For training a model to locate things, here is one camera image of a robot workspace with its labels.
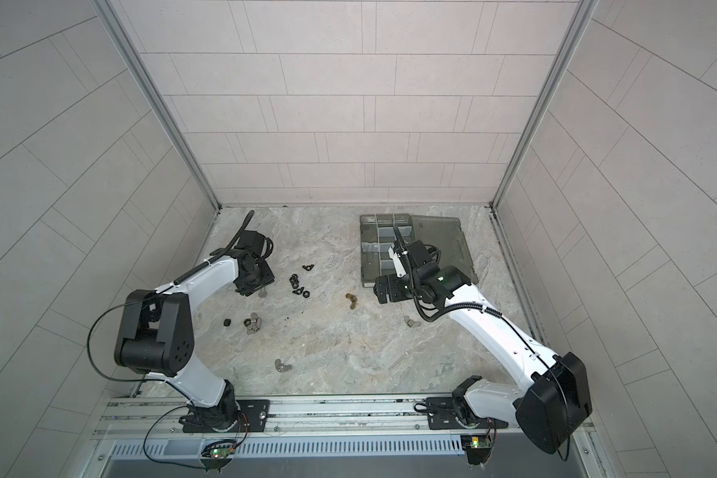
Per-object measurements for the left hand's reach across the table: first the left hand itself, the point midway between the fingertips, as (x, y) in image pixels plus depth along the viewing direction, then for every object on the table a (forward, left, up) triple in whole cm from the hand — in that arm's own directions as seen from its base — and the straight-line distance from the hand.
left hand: (273, 276), depth 93 cm
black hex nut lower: (-5, -10, -3) cm, 12 cm away
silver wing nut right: (-14, -43, -3) cm, 45 cm away
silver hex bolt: (-14, +3, -2) cm, 14 cm away
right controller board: (-43, -56, -3) cm, 71 cm away
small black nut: (-15, +10, -1) cm, 18 cm away
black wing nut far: (+5, -10, -3) cm, 11 cm away
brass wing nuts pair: (-7, -25, -2) cm, 26 cm away
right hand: (-10, -35, +11) cm, 38 cm away
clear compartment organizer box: (+17, -33, -1) cm, 37 cm away
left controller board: (-45, +2, +1) cm, 45 cm away
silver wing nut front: (-27, -8, -1) cm, 28 cm away
